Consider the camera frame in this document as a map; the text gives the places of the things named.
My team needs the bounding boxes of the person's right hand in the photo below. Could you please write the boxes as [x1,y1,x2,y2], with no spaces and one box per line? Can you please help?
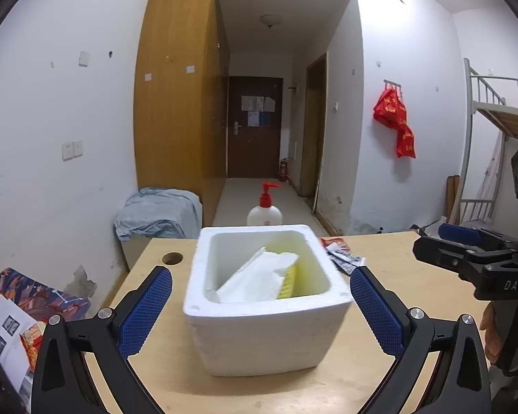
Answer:
[479,301,518,366]

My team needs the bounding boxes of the red bags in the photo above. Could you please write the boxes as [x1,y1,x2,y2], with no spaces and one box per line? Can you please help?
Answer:
[373,88,416,159]

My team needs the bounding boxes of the bag on floor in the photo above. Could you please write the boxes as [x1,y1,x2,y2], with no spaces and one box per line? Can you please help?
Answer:
[410,220,445,239]

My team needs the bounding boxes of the red packet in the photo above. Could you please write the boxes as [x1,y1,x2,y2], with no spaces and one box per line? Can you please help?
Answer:
[319,237,350,251]

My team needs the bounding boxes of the papers on door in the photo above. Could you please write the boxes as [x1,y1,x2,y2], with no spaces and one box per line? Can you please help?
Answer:
[242,96,276,127]

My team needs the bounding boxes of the white tissue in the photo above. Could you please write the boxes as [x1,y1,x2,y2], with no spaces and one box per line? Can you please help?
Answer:
[216,247,299,303]

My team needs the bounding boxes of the white foam box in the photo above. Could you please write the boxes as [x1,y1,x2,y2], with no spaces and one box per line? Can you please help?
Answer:
[182,224,354,377]

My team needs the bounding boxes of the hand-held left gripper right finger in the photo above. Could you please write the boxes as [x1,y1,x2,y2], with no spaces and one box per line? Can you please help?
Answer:
[349,266,493,414]

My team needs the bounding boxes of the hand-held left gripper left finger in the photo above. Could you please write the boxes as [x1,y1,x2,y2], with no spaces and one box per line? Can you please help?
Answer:
[31,265,173,414]

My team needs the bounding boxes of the double white wall outlet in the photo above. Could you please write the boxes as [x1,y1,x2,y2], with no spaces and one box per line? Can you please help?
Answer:
[61,140,84,161]

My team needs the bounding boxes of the metal bunk bed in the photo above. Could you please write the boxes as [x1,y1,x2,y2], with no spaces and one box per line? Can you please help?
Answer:
[451,58,518,225]

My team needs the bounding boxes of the wooden board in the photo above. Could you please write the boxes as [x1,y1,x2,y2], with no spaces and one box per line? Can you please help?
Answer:
[447,175,461,225]

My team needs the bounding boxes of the wooden wardrobe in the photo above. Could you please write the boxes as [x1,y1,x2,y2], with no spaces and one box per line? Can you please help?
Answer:
[133,0,231,229]

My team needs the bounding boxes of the light wooden side door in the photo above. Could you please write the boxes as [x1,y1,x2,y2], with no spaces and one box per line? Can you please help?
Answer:
[300,52,329,214]

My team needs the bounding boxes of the black white sachet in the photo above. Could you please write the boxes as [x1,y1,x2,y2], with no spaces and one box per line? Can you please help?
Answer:
[326,244,352,266]
[336,254,367,276]

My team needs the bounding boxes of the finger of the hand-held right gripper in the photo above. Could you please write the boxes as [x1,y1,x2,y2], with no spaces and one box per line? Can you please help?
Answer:
[438,223,518,250]
[412,235,518,284]

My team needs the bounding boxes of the open white magazine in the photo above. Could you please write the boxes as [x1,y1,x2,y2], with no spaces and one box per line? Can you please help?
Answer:
[0,295,41,400]

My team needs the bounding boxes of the white pump bottle red cap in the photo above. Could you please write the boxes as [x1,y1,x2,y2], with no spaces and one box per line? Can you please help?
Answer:
[247,182,282,226]

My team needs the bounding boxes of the dark brown entry door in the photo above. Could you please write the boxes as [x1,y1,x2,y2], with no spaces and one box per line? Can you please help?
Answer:
[228,76,283,178]

